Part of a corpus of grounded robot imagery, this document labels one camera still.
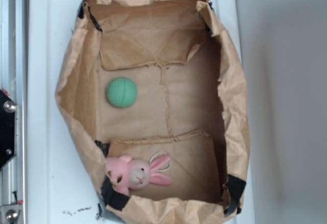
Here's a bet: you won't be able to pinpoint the green textured ball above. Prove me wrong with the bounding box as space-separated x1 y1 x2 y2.
106 77 137 108

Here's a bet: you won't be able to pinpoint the brown paper lined box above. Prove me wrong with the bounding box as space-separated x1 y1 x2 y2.
56 0 250 223

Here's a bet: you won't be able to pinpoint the white keyring loop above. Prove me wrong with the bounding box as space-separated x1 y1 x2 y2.
149 152 172 172

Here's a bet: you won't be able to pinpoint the pink plush bunny toy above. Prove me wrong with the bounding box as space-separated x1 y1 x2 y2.
106 155 172 196

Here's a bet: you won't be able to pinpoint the white plastic table top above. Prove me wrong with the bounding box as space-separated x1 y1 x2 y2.
26 0 255 223

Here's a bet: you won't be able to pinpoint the black metal bracket with bolts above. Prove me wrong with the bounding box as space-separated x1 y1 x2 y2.
0 90 17 170

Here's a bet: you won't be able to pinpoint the aluminium frame rail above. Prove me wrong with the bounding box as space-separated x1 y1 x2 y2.
0 0 29 224

